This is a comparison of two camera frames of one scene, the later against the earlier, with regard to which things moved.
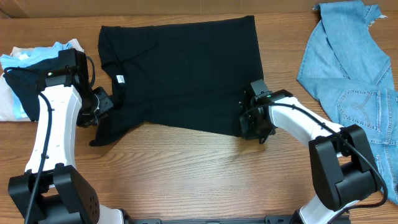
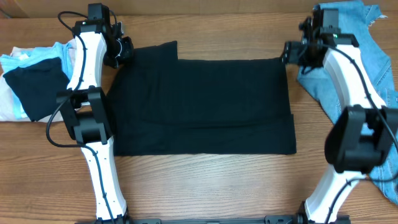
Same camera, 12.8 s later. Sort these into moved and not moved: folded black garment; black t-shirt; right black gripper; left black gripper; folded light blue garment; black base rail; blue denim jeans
Moved: left black gripper; right black gripper; black t-shirt
Not moved: black base rail; folded light blue garment; folded black garment; blue denim jeans
